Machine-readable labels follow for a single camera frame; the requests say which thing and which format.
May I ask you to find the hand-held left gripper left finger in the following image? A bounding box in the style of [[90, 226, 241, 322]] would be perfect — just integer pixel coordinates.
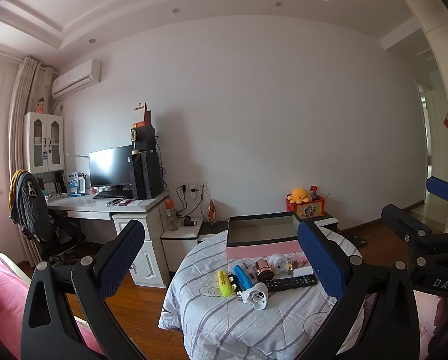
[[20, 219, 147, 360]]

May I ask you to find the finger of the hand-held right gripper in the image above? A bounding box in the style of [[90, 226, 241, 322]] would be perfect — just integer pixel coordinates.
[[425, 175, 448, 207], [380, 203, 440, 257]]

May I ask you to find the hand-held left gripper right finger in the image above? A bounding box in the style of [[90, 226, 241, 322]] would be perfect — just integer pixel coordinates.
[[295, 219, 421, 360]]

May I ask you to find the black remote control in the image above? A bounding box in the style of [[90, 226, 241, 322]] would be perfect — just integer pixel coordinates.
[[263, 274, 318, 292]]

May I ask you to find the pink cardboard box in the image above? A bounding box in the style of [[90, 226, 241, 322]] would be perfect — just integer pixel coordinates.
[[226, 212, 303, 260]]

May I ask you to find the white handheld fan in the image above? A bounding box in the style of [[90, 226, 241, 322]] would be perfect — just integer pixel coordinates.
[[240, 282, 269, 311]]

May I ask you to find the blue highlighter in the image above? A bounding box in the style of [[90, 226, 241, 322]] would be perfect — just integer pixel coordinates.
[[233, 265, 254, 289]]

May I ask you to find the yellow highlighter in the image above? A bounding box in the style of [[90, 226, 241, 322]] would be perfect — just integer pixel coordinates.
[[218, 270, 234, 298]]

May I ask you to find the white door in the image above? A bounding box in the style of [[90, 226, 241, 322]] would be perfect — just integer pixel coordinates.
[[428, 82, 448, 233]]

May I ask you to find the white desk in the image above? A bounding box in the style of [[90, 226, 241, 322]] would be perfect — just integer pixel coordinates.
[[46, 193, 170, 289]]

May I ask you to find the black floor scale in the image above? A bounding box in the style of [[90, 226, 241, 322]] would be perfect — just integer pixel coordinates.
[[346, 234, 369, 249]]

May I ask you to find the red storage crate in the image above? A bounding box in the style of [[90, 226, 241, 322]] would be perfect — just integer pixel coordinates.
[[286, 195, 326, 218]]

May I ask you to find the black office chair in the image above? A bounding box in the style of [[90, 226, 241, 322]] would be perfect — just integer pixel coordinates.
[[10, 170, 86, 268]]

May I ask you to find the rose gold speaker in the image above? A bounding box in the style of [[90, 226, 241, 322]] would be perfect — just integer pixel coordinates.
[[254, 259, 272, 280]]

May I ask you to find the black keyboard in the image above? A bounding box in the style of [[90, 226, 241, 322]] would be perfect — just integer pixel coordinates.
[[92, 191, 134, 199]]

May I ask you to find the white bedside cabinet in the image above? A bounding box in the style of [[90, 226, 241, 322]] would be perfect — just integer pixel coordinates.
[[160, 217, 204, 274]]

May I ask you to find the orange cap bottle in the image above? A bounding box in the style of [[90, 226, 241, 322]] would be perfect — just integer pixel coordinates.
[[165, 199, 179, 231]]

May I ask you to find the orange octopus plush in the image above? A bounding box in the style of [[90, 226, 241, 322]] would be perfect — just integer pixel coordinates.
[[287, 187, 311, 204]]

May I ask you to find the black computer tower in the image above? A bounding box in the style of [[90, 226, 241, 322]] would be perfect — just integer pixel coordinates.
[[132, 149, 164, 200]]

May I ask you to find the black computer monitor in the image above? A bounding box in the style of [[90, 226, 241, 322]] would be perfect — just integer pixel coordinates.
[[89, 145, 134, 192]]

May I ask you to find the black top low cabinet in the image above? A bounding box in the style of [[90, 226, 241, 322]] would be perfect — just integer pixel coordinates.
[[197, 212, 339, 250]]

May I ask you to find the dark jacket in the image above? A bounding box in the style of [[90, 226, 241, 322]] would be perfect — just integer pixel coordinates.
[[9, 170, 59, 241]]

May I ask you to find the black box with dial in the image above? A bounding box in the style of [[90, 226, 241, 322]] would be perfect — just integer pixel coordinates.
[[131, 127, 157, 153]]

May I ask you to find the pink bed cover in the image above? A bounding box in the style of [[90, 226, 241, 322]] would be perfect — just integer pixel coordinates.
[[0, 238, 108, 360]]

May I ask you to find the white hutch cabinet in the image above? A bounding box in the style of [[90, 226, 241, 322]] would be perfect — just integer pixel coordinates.
[[24, 112, 66, 175]]

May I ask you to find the red desk calendar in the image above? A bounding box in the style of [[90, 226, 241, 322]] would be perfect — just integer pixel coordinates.
[[134, 102, 152, 128]]

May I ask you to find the white air conditioner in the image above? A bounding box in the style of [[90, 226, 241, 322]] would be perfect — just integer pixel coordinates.
[[51, 59, 101, 101]]

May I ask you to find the beige curtain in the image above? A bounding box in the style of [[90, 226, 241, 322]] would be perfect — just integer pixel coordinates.
[[7, 55, 59, 267]]

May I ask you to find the black power cable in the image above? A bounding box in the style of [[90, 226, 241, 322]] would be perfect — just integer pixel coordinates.
[[176, 185, 189, 219]]

